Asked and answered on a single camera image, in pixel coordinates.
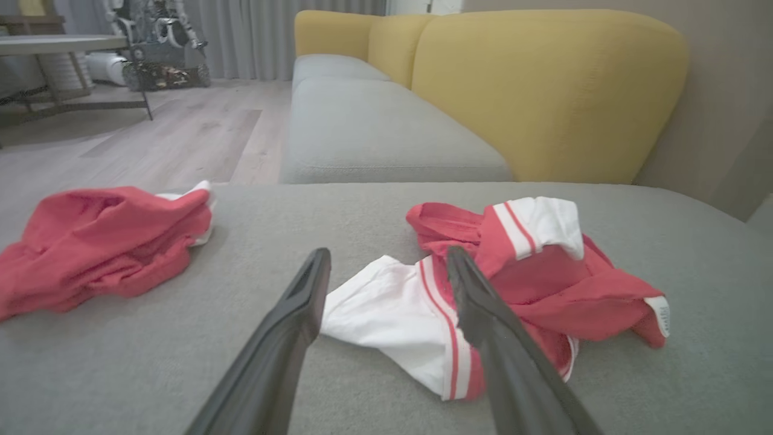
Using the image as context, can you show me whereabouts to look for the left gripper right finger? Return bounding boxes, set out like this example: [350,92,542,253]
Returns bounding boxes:
[447,245,605,435]

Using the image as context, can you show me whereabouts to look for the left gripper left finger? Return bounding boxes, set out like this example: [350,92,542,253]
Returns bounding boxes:
[184,248,332,435]

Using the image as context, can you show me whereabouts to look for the red shorts with white trim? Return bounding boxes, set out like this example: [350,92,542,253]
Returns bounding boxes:
[0,180,217,322]

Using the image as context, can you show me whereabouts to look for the yellow sofa backrest cushion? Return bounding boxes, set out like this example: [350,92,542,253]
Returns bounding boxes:
[367,14,437,90]
[411,9,690,185]
[294,10,382,61]

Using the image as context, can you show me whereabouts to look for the grey sofa seat cushion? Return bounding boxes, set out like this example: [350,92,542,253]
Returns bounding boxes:
[292,53,392,91]
[280,77,514,185]

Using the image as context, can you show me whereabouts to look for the white ribbed basket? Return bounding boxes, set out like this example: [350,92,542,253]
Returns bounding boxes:
[39,53,94,91]

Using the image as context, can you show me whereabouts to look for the white cylindrical appliance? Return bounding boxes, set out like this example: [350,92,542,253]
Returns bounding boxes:
[86,51,129,86]

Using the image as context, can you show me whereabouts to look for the grey table with wooden legs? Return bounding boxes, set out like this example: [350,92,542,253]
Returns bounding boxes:
[0,34,155,149]

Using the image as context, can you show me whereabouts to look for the red white numbered jersey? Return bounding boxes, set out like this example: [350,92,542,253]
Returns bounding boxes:
[320,196,671,402]

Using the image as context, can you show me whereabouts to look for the grey background robot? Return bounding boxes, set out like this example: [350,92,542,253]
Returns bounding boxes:
[103,0,212,91]

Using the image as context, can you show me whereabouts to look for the grey curtain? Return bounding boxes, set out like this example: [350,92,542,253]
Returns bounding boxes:
[181,0,387,81]

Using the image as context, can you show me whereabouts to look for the brown wooden shelf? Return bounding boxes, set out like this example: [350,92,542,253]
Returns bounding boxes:
[0,0,66,36]

